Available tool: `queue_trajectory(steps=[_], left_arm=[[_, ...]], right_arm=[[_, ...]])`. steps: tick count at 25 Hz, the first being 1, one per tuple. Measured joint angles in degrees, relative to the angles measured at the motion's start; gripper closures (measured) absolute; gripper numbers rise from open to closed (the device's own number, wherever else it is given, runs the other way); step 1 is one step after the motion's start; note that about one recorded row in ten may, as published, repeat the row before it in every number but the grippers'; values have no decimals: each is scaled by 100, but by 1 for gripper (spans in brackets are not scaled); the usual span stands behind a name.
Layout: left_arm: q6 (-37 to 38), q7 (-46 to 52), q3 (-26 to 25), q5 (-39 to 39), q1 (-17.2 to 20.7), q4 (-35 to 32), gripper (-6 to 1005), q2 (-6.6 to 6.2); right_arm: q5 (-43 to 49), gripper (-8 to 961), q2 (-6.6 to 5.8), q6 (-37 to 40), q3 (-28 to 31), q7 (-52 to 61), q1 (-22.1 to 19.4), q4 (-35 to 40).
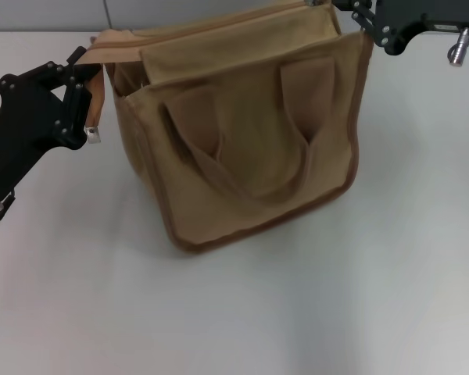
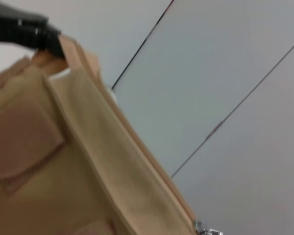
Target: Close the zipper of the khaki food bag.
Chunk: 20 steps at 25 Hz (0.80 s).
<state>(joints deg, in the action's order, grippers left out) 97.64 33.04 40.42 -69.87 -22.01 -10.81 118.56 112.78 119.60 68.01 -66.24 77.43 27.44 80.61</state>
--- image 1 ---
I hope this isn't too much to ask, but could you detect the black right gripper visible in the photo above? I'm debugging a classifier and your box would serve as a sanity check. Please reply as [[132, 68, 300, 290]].
[[329, 0, 469, 56]]

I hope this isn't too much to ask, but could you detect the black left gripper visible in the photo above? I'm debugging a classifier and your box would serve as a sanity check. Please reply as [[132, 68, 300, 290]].
[[0, 45, 105, 201]]

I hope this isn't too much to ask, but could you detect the khaki canvas food bag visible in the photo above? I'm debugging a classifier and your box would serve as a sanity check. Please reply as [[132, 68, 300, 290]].
[[88, 0, 377, 257]]

